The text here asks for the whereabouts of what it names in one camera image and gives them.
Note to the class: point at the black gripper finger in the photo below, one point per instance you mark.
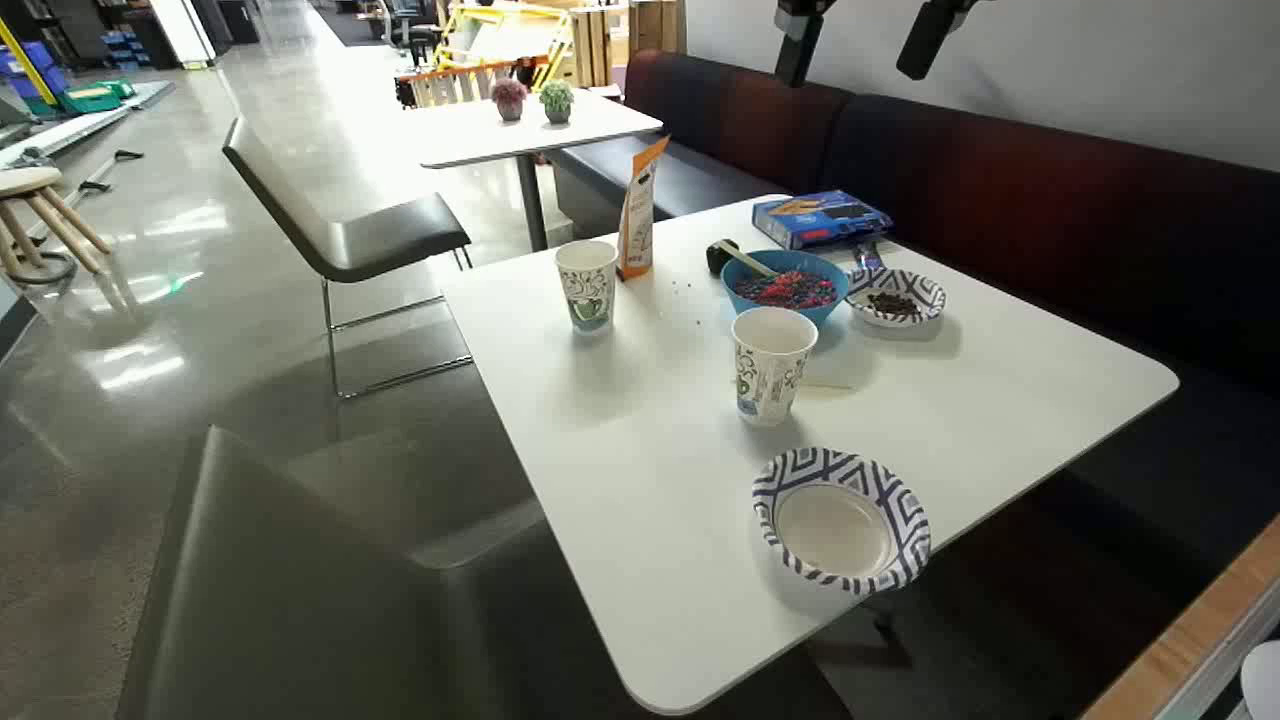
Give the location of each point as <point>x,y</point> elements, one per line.
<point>799,36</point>
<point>938,31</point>

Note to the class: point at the patterned white paper cup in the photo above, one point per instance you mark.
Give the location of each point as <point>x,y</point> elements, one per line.
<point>585,286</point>
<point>770,366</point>

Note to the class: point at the pale stick in bowl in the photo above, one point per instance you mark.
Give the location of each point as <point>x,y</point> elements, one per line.
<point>752,262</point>

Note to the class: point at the blue plastic bowl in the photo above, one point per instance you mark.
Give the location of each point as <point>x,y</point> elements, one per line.
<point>801,309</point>

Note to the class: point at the patterned paper bowl with raisins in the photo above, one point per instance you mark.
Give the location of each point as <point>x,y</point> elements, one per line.
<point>898,303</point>

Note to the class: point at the empty patterned paper bowl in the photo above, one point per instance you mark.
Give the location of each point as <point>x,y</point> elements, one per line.
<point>840,521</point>

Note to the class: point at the blue cardboard box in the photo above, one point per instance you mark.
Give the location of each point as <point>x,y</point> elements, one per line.
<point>820,217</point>

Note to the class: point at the dark bench seat cushion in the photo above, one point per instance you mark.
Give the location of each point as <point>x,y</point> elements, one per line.
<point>667,173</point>
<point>1203,460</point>

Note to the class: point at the wooden crate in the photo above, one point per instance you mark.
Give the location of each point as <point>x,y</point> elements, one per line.
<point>606,42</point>

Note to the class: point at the dark bench backrest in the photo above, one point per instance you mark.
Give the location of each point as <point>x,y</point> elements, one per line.
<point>1064,201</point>

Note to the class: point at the green pot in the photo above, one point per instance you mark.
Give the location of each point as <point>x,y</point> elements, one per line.
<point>556,102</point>

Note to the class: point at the small white table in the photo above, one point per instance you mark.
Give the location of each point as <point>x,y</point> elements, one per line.
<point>534,130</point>

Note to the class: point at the maroon pot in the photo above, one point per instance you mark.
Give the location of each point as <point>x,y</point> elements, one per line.
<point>508,97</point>

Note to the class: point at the wooden slatted chair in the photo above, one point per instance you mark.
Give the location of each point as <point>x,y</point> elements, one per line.
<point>453,85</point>

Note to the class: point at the black seat metal chair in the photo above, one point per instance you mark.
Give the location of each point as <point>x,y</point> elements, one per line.
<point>387,235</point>

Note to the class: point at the white upright panel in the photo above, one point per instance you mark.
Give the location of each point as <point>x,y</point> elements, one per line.
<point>180,31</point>

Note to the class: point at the wooden ledge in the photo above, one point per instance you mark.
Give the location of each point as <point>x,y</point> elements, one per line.
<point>1181,644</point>

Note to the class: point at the green floor object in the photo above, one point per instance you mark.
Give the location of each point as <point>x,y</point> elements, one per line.
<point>94,97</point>

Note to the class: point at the long white planks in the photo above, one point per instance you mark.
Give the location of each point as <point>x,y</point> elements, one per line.
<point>73,130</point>

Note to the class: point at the white rounded object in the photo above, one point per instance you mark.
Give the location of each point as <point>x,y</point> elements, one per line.
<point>1264,681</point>

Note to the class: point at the grey upholstered chair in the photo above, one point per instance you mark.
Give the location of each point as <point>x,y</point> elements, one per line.
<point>307,602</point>

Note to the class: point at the wooden stool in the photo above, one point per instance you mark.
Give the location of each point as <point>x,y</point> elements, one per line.
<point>38,201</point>

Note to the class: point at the yellow frame structure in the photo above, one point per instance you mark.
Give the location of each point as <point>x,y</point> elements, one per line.
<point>503,25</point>

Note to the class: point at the grey metal rail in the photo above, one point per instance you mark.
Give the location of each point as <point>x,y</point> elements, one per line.
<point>1220,673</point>

